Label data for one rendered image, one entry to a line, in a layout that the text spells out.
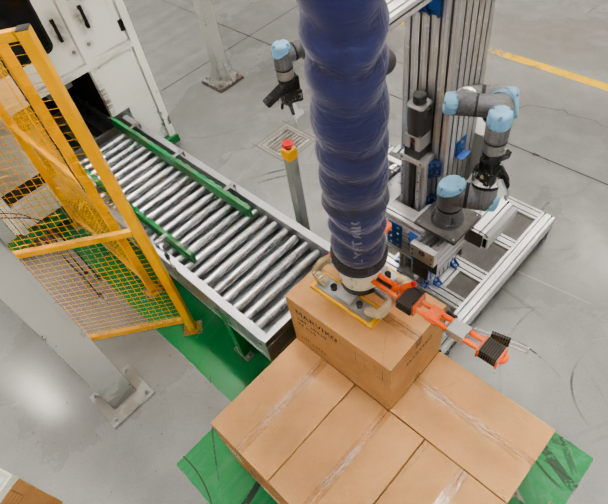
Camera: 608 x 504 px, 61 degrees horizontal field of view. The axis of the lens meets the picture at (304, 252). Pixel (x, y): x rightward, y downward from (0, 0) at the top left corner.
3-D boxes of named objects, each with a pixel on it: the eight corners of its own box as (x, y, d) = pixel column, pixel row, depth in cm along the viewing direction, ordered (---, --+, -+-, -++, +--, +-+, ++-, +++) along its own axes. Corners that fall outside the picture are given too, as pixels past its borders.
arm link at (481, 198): (464, 200, 237) (484, 79, 207) (498, 205, 233) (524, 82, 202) (461, 213, 228) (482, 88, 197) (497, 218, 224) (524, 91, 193)
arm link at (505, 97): (481, 84, 171) (477, 105, 164) (517, 87, 167) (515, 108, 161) (478, 105, 177) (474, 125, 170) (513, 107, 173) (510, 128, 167)
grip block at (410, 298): (393, 306, 204) (393, 298, 200) (408, 290, 208) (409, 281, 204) (411, 318, 200) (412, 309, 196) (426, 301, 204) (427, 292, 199)
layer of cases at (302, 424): (229, 450, 279) (210, 422, 248) (351, 325, 317) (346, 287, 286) (414, 642, 218) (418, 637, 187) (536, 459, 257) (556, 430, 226)
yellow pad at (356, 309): (309, 287, 227) (308, 281, 223) (324, 273, 231) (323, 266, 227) (371, 330, 210) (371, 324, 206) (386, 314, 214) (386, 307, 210)
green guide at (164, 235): (54, 164, 387) (48, 155, 380) (67, 157, 391) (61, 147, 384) (184, 272, 306) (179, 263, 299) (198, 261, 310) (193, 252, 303)
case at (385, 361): (296, 338, 270) (284, 295, 239) (346, 288, 286) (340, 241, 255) (390, 410, 240) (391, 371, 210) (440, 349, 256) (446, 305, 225)
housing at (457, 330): (444, 335, 194) (445, 329, 190) (454, 322, 196) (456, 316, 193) (461, 345, 190) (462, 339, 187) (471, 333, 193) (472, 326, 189)
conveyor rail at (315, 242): (130, 136, 422) (121, 117, 408) (135, 133, 424) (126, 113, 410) (346, 281, 306) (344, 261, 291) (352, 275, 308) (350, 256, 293)
